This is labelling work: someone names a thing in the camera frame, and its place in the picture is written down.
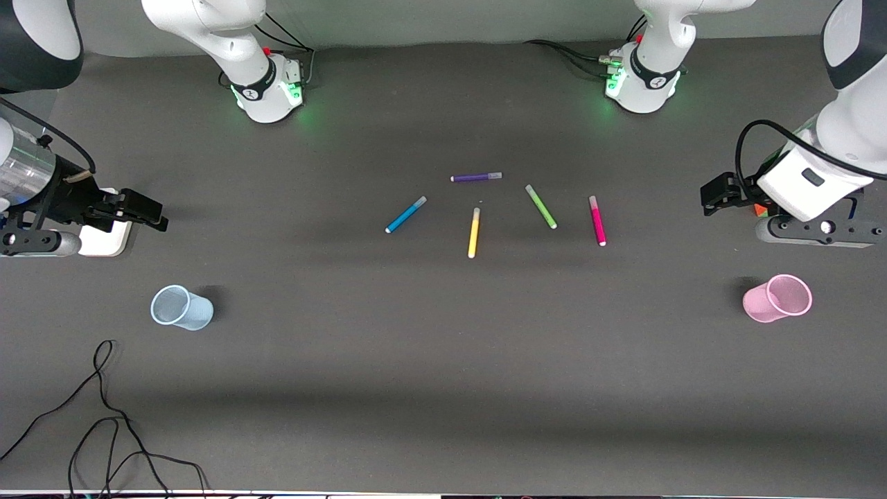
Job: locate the translucent pink plastic cup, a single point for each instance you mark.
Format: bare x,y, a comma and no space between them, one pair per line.
762,305

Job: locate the yellow marker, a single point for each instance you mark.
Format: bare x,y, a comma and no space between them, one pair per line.
474,232

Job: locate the translucent blue plastic cup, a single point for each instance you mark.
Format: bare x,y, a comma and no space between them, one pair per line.
187,310

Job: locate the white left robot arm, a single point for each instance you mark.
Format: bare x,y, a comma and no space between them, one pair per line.
852,125

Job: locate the purple marker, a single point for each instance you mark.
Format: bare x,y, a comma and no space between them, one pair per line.
475,177

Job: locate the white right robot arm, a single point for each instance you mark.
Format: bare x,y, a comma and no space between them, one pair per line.
235,41

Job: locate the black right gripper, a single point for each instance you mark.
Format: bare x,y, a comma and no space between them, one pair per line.
69,197

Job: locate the multicoloured puzzle cube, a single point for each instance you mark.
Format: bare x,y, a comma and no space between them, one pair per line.
761,210

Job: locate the green marker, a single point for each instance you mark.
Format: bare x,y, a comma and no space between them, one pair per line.
541,206

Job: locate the blue marker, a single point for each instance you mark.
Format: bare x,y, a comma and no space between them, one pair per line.
405,215

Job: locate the pink marker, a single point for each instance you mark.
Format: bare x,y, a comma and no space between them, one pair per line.
597,222

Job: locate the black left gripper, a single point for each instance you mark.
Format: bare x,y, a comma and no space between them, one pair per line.
723,189

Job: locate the white stand with base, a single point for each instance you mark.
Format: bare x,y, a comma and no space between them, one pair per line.
104,242

